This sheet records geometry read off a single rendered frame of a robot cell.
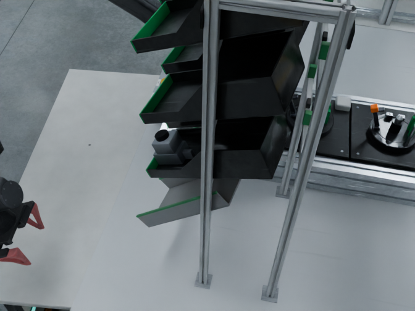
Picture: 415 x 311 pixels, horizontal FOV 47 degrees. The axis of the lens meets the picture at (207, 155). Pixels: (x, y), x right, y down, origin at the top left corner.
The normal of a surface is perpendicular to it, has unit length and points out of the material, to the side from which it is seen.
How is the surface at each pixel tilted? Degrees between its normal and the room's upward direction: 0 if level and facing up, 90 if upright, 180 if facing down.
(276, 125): 65
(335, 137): 0
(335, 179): 90
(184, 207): 90
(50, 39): 0
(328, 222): 0
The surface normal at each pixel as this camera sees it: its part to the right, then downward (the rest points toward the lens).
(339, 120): 0.02, -0.66
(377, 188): -0.20, 0.73
